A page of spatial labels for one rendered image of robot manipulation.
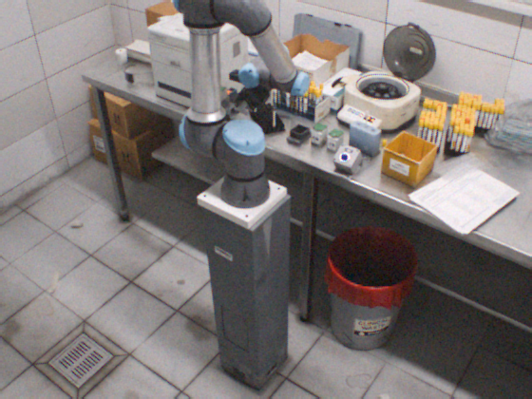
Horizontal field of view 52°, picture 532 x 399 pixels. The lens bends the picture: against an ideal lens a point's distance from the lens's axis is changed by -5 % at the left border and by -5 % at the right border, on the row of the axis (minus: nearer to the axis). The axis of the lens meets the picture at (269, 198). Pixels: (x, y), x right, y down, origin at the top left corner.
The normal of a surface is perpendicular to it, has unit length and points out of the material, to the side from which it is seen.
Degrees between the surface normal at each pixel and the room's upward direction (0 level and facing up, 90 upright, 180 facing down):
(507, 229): 0
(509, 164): 0
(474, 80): 90
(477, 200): 0
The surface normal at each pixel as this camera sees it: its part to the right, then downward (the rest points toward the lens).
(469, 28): -0.59, 0.52
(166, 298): -0.01, -0.77
